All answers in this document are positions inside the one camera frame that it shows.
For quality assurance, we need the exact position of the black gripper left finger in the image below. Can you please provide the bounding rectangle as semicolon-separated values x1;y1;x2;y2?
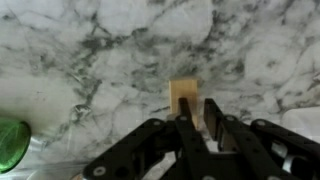
82;98;209;180

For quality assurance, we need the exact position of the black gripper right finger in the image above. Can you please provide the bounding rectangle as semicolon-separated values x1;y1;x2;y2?
204;99;320;180

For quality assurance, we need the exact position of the small wooden block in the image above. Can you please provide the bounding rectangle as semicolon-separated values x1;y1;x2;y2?
169;77;199;127

